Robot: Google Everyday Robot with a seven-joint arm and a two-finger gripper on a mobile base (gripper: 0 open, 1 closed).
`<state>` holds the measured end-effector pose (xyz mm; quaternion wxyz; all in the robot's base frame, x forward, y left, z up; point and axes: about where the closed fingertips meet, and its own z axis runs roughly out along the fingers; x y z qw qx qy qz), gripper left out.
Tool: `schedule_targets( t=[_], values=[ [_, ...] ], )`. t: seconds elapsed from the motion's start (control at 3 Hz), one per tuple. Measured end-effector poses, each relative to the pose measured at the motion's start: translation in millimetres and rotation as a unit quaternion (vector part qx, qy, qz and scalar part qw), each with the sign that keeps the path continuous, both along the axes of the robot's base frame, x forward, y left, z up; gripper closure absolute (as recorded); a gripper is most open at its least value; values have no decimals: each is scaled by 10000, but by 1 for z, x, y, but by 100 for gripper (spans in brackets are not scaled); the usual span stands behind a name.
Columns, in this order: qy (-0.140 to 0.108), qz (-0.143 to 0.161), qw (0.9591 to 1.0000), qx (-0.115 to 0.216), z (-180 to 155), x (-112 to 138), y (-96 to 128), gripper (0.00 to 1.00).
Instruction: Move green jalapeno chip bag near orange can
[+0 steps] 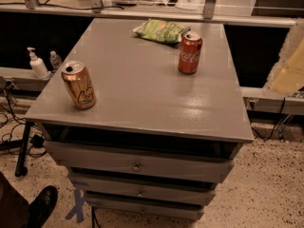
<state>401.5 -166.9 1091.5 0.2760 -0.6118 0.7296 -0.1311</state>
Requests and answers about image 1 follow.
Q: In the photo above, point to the black leather shoe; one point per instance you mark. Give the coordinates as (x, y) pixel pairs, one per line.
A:
(42, 207)

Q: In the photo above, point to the orange soda can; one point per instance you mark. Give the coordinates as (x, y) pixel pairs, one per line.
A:
(78, 84)

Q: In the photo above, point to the grey drawer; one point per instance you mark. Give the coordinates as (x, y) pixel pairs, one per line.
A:
(157, 208)
(139, 162)
(138, 190)

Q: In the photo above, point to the red Coca-Cola can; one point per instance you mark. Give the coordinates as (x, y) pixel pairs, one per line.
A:
(190, 48)

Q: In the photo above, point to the small clear plastic bottle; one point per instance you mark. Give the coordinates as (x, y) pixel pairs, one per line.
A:
(55, 60)

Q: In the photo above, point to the white pump dispenser bottle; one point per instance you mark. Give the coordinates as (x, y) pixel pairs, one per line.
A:
(37, 64)

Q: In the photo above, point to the brown trouser leg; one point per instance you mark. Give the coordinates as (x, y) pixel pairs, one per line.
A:
(14, 209)

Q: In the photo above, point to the green jalapeno chip bag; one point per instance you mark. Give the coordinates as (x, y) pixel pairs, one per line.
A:
(161, 31)

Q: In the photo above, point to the black metal stand leg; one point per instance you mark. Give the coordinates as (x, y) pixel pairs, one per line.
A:
(21, 170)

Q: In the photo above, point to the grey drawer cabinet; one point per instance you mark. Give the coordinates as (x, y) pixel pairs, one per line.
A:
(145, 103)

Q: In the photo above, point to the bottom grey drawer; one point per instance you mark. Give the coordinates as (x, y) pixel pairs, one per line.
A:
(157, 208)

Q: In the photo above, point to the top grey drawer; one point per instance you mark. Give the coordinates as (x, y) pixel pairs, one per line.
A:
(139, 162)

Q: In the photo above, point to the middle grey drawer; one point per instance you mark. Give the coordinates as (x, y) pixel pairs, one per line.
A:
(138, 190)

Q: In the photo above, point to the yellow padded sheet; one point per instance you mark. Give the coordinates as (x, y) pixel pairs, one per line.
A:
(291, 77)

